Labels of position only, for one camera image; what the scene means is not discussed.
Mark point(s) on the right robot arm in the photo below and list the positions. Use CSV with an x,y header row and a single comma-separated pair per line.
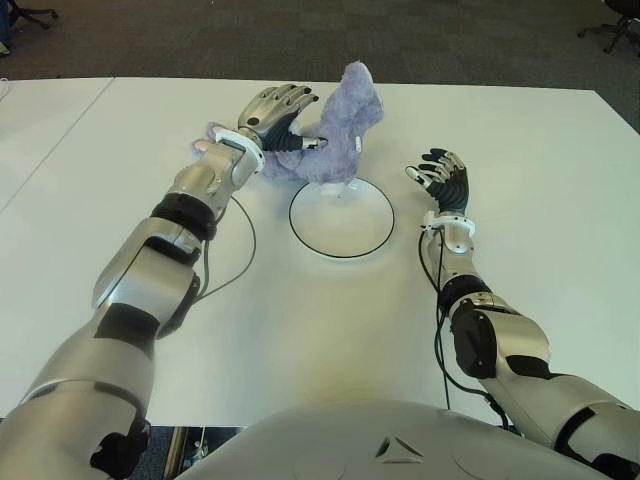
x,y
522,345

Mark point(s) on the white plate black rim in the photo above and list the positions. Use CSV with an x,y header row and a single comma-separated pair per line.
x,y
342,225

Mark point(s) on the black office chair base left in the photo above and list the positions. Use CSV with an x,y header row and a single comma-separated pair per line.
x,y
32,10

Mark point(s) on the purple plush bunny doll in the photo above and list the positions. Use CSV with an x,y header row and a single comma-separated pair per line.
x,y
330,140

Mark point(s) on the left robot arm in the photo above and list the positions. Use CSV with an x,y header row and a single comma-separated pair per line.
x,y
135,295

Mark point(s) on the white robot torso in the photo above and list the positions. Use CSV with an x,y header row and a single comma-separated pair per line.
x,y
350,440

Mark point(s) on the person leg with shoe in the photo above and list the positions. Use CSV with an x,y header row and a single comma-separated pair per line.
x,y
2,25

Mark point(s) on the black office chair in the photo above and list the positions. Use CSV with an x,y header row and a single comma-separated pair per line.
x,y
617,30

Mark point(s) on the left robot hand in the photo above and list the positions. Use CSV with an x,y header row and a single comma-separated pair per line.
x,y
272,117

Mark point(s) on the metal stand frame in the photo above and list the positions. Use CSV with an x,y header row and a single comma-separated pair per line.
x,y
180,450

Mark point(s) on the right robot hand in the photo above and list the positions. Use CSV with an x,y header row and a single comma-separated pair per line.
x,y
452,187

